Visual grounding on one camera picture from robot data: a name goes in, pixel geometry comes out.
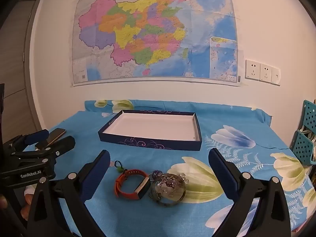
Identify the teal perforated storage rack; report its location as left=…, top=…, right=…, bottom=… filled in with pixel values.
left=289, top=100, right=316, bottom=166

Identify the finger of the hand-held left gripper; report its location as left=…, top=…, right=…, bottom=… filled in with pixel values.
left=9, top=129, right=50, bottom=151
left=11, top=136, right=76, bottom=165

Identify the navy shallow cardboard box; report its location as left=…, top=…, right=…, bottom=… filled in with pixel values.
left=98, top=110, right=203, bottom=151

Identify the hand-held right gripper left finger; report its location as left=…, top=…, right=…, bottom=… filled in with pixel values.
left=27, top=150, right=111, bottom=237

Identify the person's left hand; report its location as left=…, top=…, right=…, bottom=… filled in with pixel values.
left=20, top=187, right=37, bottom=221

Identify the gold bangle bracelet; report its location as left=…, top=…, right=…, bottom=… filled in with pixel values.
left=150, top=173, right=186, bottom=205

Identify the white wall switch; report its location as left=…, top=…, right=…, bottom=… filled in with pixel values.
left=271, top=67, right=281, bottom=86

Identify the colourful wall map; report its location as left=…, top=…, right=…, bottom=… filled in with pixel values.
left=71, top=0, right=245, bottom=87

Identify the clear crystal bead bracelet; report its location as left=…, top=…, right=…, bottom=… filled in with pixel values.
left=158, top=173, right=190, bottom=190

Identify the white wall socket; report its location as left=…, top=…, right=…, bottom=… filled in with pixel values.
left=260, top=64, right=272, bottom=82
left=245, top=60, right=261, bottom=81

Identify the green pendant with black cord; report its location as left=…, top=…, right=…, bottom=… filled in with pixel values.
left=114, top=160, right=127, bottom=175

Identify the black smartphone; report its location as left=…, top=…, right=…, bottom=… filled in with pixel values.
left=35, top=128, right=67, bottom=150

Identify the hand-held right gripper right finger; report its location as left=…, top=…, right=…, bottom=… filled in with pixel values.
left=208, top=148, right=292, bottom=237

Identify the blue floral tablecloth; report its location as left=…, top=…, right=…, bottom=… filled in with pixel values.
left=23, top=100, right=316, bottom=237

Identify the orange smartwatch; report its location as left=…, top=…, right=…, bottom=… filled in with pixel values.
left=115, top=169, right=150, bottom=200

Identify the grey-brown door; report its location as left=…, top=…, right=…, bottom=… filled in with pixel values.
left=0, top=0, right=42, bottom=144

